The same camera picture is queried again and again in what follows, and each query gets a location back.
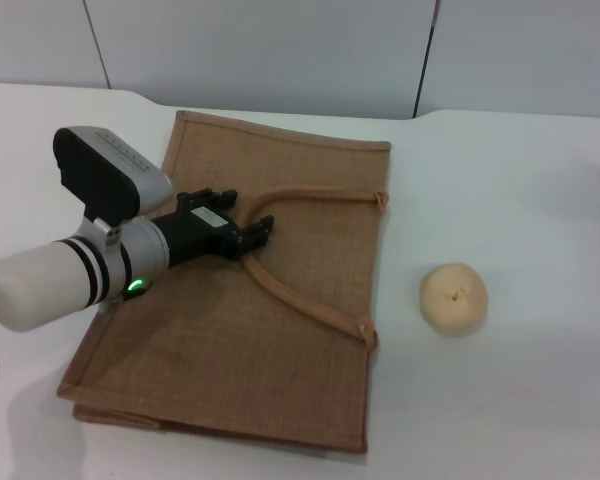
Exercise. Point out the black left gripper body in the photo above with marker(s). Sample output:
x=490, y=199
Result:
x=195, y=235

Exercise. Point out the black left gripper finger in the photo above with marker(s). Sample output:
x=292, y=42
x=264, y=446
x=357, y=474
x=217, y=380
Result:
x=255, y=237
x=210, y=198

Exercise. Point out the brown woven handbag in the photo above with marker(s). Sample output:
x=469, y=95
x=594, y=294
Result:
x=220, y=340

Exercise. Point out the round egg yolk pastry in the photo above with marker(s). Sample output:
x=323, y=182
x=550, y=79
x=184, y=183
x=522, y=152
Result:
x=454, y=300

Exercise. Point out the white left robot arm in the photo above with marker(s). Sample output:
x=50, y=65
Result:
x=45, y=280

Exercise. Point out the silver black wrist camera box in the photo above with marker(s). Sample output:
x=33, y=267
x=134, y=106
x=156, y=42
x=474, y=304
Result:
x=105, y=170

